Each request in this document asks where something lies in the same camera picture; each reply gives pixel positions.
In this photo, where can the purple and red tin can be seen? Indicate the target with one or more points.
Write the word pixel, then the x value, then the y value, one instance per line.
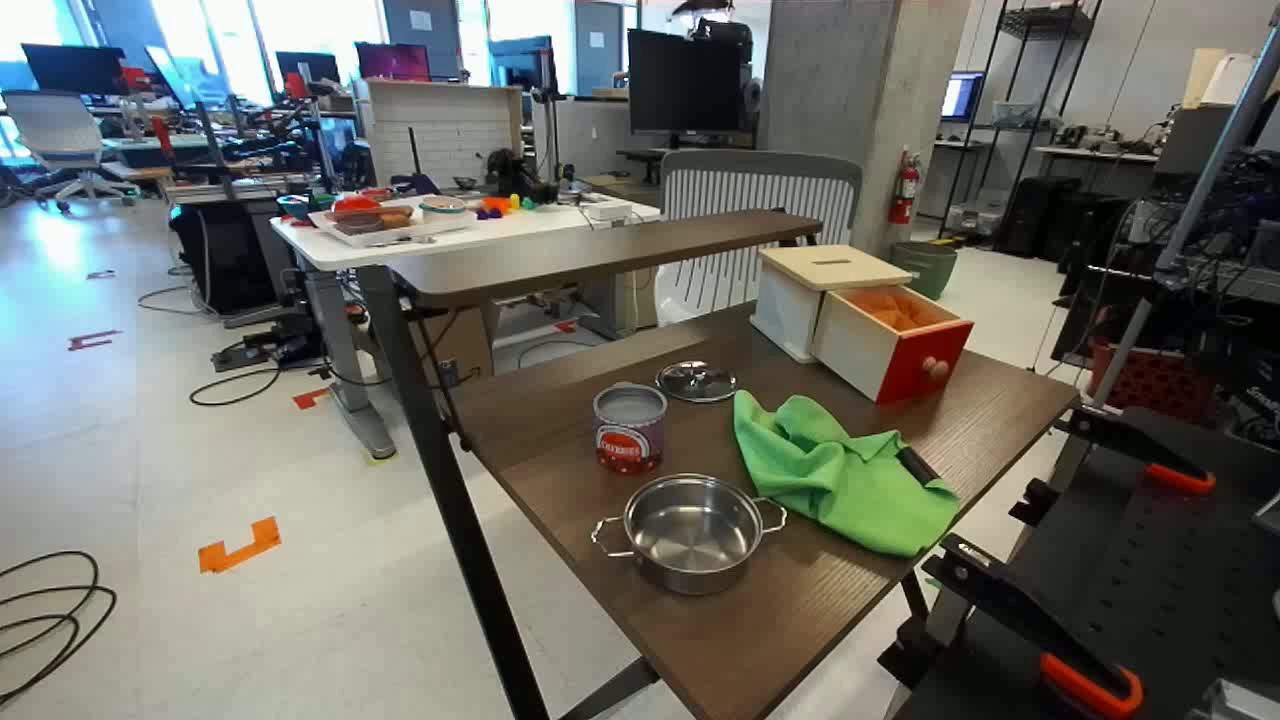
pixel 629 429

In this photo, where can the glass pot lid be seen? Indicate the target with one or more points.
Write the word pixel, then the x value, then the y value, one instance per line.
pixel 696 380

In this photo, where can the stainless steel pot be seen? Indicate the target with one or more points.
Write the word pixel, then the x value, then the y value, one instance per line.
pixel 688 539

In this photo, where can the green cloth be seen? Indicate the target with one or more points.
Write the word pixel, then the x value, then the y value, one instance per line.
pixel 834 479

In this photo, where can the white desk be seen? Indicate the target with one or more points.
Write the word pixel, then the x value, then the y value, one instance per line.
pixel 443 233

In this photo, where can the drawer with red front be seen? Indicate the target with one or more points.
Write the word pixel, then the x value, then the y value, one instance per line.
pixel 922 361

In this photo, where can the large black monitor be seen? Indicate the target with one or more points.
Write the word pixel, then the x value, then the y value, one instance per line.
pixel 686 81

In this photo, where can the dark wood table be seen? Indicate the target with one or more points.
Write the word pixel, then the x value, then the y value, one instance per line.
pixel 802 601

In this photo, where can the small black object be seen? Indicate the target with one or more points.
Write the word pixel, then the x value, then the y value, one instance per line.
pixel 917 465

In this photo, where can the white partition panel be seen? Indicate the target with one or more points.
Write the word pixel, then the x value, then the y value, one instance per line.
pixel 444 133

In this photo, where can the green bin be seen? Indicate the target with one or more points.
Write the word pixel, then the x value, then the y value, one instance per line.
pixel 924 265

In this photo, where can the red tray with items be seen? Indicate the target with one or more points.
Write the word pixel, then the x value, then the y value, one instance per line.
pixel 365 208

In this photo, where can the red fire extinguisher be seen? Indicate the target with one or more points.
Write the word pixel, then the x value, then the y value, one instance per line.
pixel 907 189

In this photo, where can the concrete pillar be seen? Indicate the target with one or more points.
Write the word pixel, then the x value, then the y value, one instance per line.
pixel 854 94

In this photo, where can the black metal shelf rack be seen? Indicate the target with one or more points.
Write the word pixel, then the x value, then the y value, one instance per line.
pixel 1055 81

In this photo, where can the red crate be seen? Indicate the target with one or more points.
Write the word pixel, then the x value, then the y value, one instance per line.
pixel 1154 387

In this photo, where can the black mounting platform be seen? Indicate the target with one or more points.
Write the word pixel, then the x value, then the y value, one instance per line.
pixel 1145 586

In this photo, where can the grey metal pole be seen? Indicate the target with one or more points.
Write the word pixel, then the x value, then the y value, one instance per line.
pixel 1207 172

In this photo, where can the white mesh office chair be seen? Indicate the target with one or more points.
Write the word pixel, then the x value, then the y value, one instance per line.
pixel 60 133

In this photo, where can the dark computer monitor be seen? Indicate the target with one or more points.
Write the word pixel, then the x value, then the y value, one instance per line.
pixel 75 64

